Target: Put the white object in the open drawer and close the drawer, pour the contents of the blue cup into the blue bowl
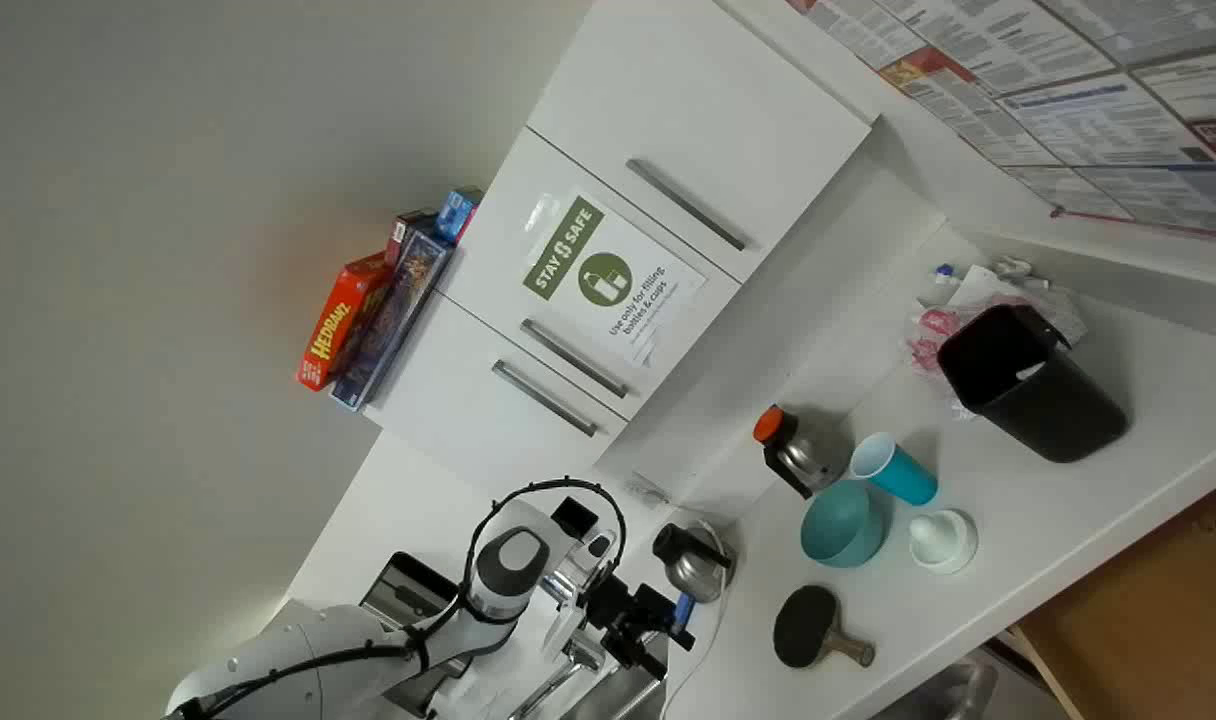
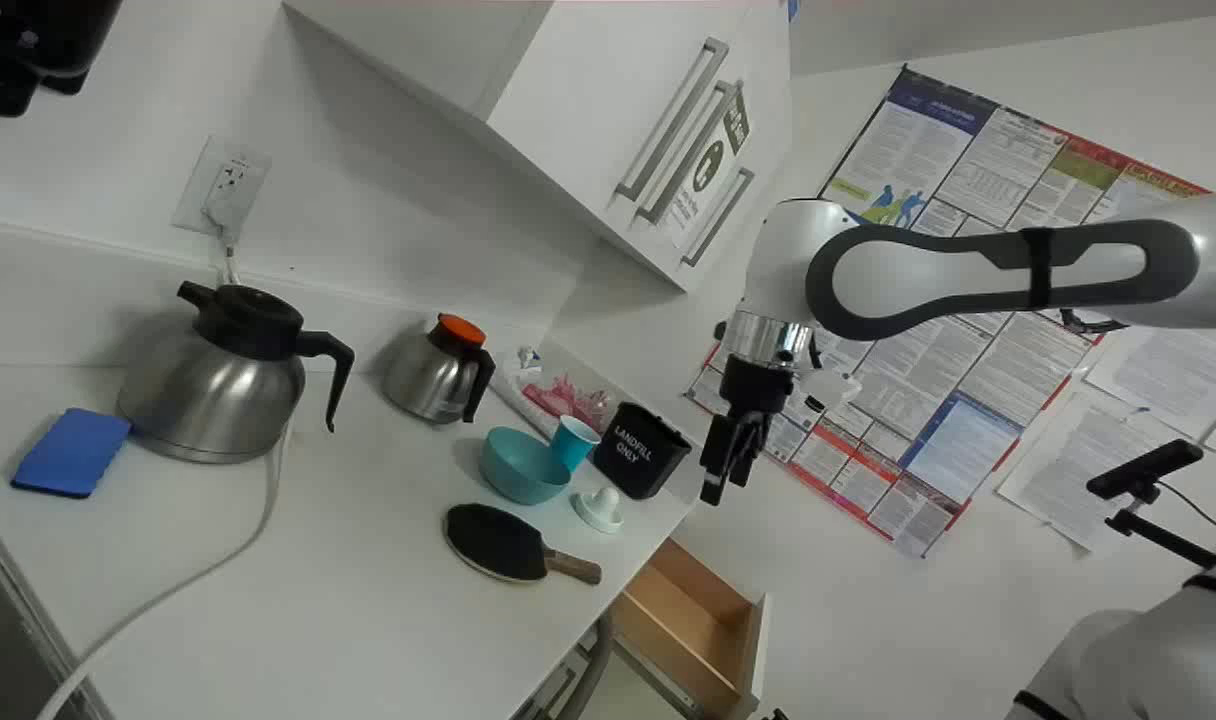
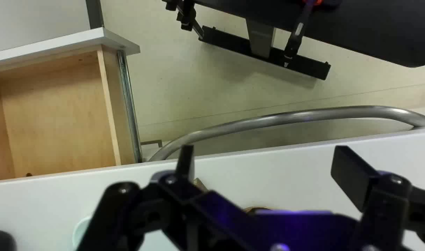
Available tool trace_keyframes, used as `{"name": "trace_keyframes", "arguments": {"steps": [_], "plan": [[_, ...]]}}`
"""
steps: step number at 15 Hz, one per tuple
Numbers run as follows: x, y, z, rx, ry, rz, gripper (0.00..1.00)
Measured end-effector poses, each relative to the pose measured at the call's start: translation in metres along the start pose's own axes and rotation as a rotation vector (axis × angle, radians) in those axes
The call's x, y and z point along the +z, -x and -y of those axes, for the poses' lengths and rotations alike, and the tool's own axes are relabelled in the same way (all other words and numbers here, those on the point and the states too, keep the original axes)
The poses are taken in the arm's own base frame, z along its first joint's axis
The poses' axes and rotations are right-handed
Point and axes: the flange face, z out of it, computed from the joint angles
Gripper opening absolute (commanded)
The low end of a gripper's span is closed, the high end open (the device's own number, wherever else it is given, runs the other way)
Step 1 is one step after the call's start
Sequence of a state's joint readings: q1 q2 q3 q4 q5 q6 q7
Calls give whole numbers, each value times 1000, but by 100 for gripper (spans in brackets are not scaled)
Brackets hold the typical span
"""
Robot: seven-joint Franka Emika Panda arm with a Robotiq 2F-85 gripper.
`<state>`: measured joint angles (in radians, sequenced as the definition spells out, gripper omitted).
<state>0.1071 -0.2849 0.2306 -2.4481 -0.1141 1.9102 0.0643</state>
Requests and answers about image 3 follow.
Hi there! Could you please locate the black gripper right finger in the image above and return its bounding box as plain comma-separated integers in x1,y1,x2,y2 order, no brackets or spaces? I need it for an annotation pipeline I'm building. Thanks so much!
330,144,425,251

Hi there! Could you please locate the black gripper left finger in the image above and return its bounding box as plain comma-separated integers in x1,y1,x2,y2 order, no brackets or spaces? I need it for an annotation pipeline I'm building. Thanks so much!
77,143,270,251

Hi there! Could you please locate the black equipment stand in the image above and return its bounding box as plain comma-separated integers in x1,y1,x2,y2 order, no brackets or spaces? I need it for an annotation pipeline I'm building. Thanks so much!
162,0,425,80

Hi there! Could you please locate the curved silver cart handle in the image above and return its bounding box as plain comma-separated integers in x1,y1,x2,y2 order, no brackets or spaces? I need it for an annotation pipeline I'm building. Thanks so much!
148,104,425,161

